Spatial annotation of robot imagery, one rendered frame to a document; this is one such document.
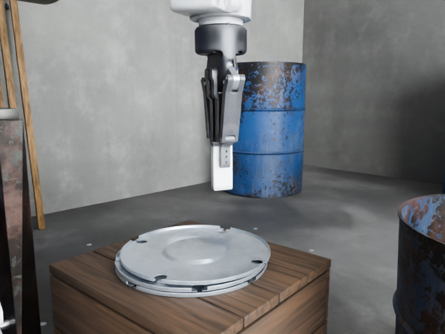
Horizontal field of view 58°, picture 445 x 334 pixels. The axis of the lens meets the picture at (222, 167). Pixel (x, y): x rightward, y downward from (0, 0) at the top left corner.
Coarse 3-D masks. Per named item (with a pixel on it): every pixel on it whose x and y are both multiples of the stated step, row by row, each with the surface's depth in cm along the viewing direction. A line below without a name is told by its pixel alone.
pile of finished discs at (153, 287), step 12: (120, 264) 75; (120, 276) 71; (132, 276) 70; (156, 276) 70; (252, 276) 70; (144, 288) 66; (156, 288) 65; (168, 288) 65; (180, 288) 64; (192, 288) 65; (204, 288) 65; (216, 288) 65; (228, 288) 66
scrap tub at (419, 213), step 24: (408, 216) 73; (432, 216) 78; (408, 240) 60; (432, 240) 54; (408, 264) 61; (432, 264) 55; (408, 288) 61; (432, 288) 55; (408, 312) 61; (432, 312) 55
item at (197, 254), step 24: (144, 240) 85; (168, 240) 85; (192, 240) 83; (216, 240) 85; (240, 240) 85; (144, 264) 73; (168, 264) 73; (192, 264) 73; (216, 264) 73; (240, 264) 73; (264, 264) 73
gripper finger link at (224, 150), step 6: (228, 138) 57; (234, 138) 58; (222, 144) 58; (228, 144) 59; (222, 150) 59; (228, 150) 59; (222, 156) 59; (228, 156) 60; (222, 162) 59; (228, 162) 60
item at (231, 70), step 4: (228, 64) 55; (232, 64) 55; (228, 68) 55; (232, 68) 55; (228, 72) 55; (232, 72) 54; (236, 72) 54; (236, 76) 53; (236, 80) 53; (232, 84) 54; (236, 84) 54; (232, 88) 54; (236, 88) 54
